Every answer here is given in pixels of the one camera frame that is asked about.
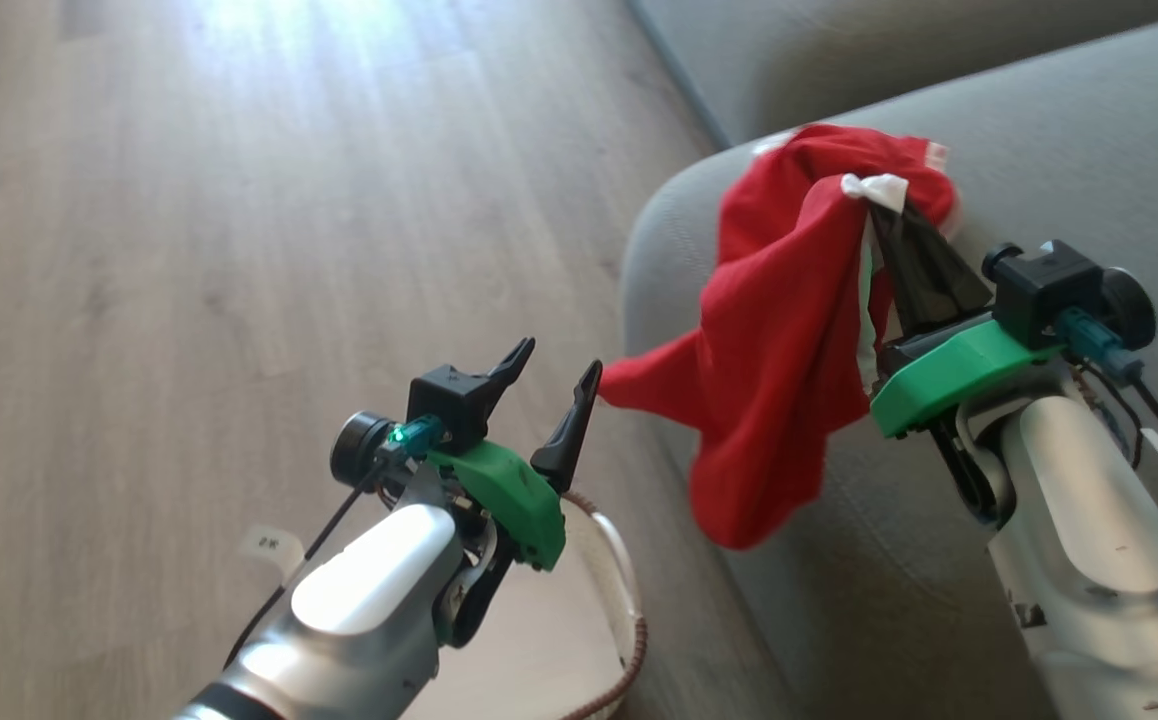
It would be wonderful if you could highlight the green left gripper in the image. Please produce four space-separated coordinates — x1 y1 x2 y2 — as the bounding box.
427 337 604 573

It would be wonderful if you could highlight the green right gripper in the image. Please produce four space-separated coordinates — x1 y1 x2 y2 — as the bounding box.
868 205 1066 440

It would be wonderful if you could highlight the red garment with white stripes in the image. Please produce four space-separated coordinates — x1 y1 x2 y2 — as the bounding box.
598 123 961 552

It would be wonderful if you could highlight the round white basket brown rim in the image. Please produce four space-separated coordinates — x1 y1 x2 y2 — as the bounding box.
429 490 649 720

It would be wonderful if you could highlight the grey fabric sofa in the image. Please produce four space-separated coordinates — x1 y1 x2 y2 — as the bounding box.
619 0 1158 720

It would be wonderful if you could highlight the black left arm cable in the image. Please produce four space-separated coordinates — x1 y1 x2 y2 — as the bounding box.
223 414 446 667

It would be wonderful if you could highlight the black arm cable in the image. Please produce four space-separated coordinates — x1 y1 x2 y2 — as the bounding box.
1053 305 1158 463
223 414 446 667

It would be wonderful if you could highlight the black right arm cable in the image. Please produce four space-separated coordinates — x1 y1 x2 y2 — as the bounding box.
1053 305 1158 463

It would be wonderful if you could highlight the white left cable label tag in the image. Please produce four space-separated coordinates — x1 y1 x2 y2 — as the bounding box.
238 524 306 587

